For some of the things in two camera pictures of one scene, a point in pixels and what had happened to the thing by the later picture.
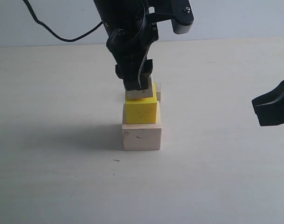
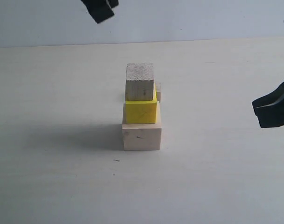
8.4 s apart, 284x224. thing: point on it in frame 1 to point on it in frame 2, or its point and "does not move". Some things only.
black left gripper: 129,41 to 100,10
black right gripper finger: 277,112 does not move
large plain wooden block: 142,136 does not move
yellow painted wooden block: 142,110 does not move
